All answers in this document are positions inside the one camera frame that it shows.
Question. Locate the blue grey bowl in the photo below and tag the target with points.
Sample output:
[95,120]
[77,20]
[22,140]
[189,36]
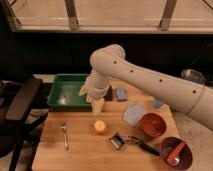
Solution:
[193,76]

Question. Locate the silver metal fork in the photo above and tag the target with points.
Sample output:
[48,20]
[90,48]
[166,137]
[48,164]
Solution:
[64,128]

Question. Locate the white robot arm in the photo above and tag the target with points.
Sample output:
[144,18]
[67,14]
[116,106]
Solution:
[193,99]

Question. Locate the red spoon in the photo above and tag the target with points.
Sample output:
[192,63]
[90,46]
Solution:
[172,158]

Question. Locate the purple bowl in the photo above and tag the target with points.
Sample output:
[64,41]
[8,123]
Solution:
[185,156]

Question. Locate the black handled peeler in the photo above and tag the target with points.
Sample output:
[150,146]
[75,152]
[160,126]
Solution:
[118,141]

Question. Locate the dark brown block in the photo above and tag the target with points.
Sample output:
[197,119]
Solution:
[109,96]

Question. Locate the light blue cup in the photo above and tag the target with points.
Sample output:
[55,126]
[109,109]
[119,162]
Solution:
[156,103]

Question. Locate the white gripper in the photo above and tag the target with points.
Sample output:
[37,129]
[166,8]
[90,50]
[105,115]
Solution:
[94,93]

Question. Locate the light blue cloth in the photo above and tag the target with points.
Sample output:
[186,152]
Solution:
[133,114]

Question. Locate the blue sponge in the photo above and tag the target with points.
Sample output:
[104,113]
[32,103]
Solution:
[121,94]

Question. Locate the orange round fruit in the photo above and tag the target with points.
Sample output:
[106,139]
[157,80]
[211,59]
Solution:
[99,126]

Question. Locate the red bowl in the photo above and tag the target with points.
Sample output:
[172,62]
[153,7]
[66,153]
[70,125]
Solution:
[153,125]

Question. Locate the black office chair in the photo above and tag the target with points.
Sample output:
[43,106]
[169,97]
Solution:
[14,130]

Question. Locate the green plastic tray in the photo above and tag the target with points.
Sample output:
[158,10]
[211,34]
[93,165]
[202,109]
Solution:
[64,94]

